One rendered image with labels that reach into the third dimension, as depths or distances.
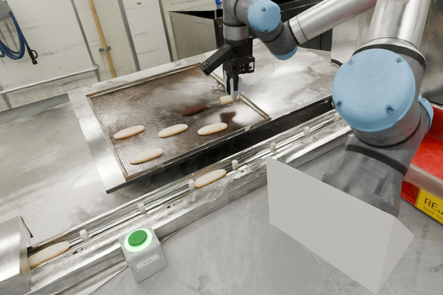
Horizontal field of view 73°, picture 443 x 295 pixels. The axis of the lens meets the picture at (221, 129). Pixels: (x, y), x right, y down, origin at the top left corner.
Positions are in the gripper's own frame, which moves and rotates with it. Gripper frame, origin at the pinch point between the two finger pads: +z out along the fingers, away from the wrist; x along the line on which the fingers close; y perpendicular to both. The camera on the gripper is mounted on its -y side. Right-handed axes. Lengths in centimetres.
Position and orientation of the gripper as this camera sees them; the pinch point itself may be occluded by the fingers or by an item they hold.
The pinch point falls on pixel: (229, 95)
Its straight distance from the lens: 102.5
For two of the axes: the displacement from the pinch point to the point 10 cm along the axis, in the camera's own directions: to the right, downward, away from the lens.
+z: 0.3, 7.8, 6.2
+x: -3.9, -5.7, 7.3
